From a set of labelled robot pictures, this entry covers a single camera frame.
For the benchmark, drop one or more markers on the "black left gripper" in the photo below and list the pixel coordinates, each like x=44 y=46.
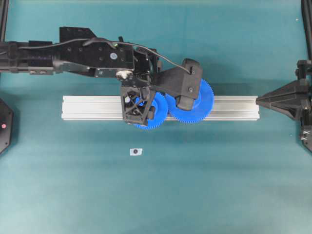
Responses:
x=136 y=95

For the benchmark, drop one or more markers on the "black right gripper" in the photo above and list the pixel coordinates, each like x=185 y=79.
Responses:
x=302 y=86

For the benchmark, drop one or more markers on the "small blue plastic gear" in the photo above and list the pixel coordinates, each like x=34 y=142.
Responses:
x=160 y=115

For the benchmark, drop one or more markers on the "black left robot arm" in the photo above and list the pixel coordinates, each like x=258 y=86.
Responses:
x=80 y=51

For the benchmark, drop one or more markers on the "large blue plastic gear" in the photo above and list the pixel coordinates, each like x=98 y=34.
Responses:
x=202 y=106

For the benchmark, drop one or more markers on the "white marker sticker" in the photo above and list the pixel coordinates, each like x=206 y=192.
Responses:
x=136 y=151

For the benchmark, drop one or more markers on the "green table mat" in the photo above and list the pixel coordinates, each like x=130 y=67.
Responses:
x=227 y=177

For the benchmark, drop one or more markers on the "black base with red button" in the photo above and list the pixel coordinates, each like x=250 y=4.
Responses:
x=6 y=122

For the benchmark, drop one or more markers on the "black wrist camera on left gripper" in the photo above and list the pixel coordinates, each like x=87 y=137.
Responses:
x=180 y=83

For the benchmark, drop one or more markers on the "silver aluminium extrusion rail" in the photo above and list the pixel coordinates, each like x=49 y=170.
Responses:
x=226 y=108

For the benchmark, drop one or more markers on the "black frame post right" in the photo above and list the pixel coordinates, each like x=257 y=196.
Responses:
x=306 y=9

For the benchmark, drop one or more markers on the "black frame post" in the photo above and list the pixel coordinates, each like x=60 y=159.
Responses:
x=306 y=9
x=4 y=4

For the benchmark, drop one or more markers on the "black frame post left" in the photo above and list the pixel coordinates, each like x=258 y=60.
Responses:
x=4 y=4

